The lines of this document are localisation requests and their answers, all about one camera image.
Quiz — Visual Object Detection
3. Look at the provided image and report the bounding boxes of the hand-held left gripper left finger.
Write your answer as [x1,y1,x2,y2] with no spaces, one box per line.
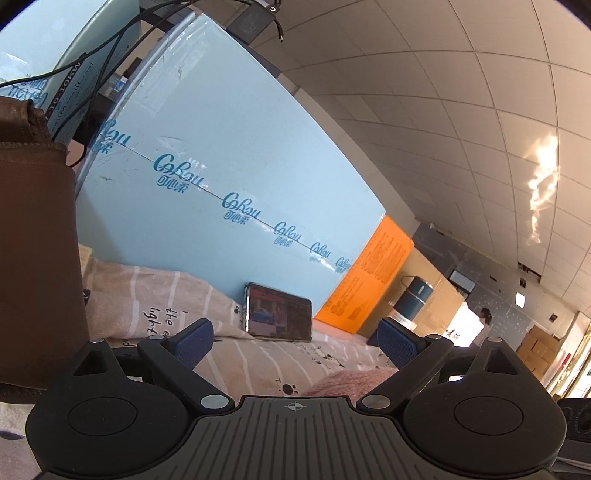
[55,318,236,414]

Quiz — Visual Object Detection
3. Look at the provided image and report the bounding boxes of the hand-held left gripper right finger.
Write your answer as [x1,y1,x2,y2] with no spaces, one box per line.
[358,318,541,414]

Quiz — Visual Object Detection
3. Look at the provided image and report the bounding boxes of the pink fluffy garment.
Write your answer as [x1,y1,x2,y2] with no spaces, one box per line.
[300,367,399,398]

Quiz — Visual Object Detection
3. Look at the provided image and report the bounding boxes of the dark blue vacuum bottle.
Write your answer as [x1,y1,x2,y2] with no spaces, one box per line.
[392,275,435,332]

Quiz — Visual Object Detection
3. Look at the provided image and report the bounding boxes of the gold framed glass door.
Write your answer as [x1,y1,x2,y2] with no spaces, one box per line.
[549,323,591,400]

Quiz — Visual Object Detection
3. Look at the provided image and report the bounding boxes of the cartoon printed bed sheet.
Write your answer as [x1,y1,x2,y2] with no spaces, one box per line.
[0,244,402,480]

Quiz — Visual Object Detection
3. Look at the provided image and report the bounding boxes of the brown cardboard box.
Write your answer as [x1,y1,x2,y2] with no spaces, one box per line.
[358,247,467,347]

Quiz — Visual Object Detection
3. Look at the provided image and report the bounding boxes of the white printed box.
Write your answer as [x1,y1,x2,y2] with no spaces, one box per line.
[443,302,485,349]

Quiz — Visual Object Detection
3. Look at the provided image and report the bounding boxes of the orange cardboard box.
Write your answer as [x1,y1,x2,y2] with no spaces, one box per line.
[314,215,414,334]

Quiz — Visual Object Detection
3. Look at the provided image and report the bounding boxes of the stack of cardboard boxes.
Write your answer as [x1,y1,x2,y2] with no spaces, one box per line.
[515,325,566,381]

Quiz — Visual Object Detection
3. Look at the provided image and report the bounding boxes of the smartphone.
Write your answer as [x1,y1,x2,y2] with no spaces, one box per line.
[243,281,314,342]

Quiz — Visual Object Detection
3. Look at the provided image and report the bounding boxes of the large light blue cardboard box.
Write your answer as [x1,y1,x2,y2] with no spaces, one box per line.
[74,11,387,319]

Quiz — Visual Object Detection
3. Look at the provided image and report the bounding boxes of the small light blue cardboard box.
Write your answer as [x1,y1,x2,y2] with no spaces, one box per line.
[0,0,141,116]

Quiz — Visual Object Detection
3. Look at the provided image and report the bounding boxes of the grey power adapter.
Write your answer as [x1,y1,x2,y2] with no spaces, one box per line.
[226,0,279,45]

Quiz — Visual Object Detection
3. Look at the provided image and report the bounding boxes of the black cable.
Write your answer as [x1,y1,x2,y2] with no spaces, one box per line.
[48,0,185,141]
[0,0,197,88]

